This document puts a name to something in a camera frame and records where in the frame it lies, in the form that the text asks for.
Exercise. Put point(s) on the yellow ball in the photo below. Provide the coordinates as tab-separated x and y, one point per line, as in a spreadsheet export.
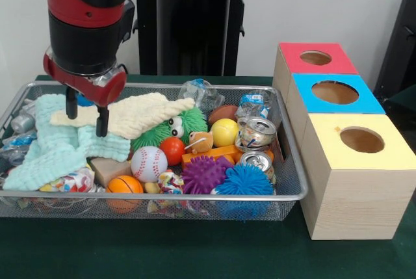
225	132

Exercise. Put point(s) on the purple spiky ball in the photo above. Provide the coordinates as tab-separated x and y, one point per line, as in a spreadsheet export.
203	175

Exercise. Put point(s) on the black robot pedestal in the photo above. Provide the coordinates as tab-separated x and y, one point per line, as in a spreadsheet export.
195	32

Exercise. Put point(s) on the crushed silver can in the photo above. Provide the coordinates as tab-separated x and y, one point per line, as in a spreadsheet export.
256	160

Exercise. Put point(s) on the black chair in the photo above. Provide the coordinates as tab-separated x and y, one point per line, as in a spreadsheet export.
399	48

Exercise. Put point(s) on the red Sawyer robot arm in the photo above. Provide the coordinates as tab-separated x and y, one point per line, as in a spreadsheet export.
84	41

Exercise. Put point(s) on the crushed can with gold print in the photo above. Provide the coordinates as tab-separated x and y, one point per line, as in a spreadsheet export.
255	134

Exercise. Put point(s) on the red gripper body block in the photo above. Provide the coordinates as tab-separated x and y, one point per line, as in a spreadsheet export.
110	92

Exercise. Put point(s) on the wooden three-hole box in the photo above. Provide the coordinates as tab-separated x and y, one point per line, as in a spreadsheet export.
357	201

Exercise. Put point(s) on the white toy baseball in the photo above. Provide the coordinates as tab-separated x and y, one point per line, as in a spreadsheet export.
149	163

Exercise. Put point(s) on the green fuzzy toy with eyes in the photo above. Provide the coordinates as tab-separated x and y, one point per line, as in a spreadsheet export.
152	136

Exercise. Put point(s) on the blue fuzzy ball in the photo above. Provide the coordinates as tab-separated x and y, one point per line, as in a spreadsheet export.
243	181

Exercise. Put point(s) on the silver mesh bin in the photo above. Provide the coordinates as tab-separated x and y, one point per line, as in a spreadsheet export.
19	205

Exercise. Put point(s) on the mint green waffle cloth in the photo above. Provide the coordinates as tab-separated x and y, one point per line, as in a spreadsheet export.
55	149

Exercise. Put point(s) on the orange toy basketball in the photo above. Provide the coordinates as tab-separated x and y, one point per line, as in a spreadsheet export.
125	184

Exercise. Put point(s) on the dark green tablecloth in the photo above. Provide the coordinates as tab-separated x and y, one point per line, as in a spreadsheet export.
404	103
162	249

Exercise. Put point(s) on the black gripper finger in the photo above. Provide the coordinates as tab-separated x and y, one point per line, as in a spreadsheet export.
71	105
102	123

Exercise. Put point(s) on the cream waffle cloth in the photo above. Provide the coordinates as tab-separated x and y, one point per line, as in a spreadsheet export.
146	113

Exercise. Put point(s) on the red ball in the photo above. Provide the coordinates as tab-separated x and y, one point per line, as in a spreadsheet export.
172	150

